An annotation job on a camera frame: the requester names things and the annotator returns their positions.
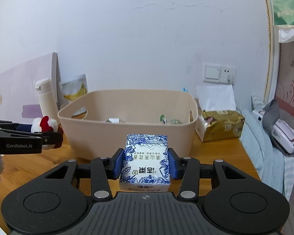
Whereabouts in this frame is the Hello Kitty plush toy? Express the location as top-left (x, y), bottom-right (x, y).
top-left (31, 116), bottom-right (64, 150)

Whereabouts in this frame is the blue cartoon tissue pack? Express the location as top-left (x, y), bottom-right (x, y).
top-left (105, 118), bottom-right (125, 124)

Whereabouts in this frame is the blue white floral tissue pack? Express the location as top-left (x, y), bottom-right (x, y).
top-left (119, 134), bottom-right (171, 193)

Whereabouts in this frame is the green dried herb packet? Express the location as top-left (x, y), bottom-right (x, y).
top-left (160, 114), bottom-right (181, 125)

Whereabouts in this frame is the pink headboard panel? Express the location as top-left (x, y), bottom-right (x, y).
top-left (0, 52), bottom-right (57, 124)

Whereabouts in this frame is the white thermos bottle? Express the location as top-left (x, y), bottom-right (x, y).
top-left (35, 78), bottom-right (60, 125)

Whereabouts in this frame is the beige plastic storage bin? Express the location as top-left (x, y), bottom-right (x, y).
top-left (58, 90), bottom-right (198, 160)

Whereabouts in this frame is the light blue bedding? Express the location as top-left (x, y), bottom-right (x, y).
top-left (236, 106), bottom-right (294, 200)

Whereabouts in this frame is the banana chips snack bag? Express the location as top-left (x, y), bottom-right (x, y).
top-left (59, 74), bottom-right (88, 109)

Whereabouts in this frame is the gold foil tissue box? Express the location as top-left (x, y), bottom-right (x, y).
top-left (195, 110), bottom-right (245, 142)

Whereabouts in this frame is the white tissue sheet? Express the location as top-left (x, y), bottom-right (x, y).
top-left (196, 85), bottom-right (236, 111)

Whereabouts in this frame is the white pink device with strap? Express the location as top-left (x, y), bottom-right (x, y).
top-left (252, 99), bottom-right (294, 156)

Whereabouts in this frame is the white wall switch socket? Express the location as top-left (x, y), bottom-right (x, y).
top-left (203, 63), bottom-right (236, 85)

